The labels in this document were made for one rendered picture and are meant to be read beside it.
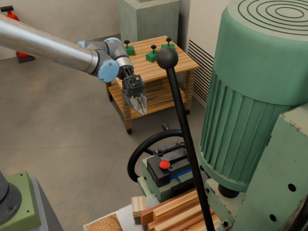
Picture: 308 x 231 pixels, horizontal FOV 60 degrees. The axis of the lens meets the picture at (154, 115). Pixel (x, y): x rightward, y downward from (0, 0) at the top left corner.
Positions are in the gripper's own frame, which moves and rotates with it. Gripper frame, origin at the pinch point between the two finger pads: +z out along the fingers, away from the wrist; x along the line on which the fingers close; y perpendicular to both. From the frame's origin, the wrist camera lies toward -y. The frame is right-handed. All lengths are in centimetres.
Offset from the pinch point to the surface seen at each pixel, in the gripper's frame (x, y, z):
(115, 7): 77, -141, -221
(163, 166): -8.8, 21.6, 28.2
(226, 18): -8, 71, 24
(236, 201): 0, 33, 45
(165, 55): -15, 64, 22
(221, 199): -3, 32, 43
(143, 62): 42, -69, -75
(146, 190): -12.6, 5.7, 29.8
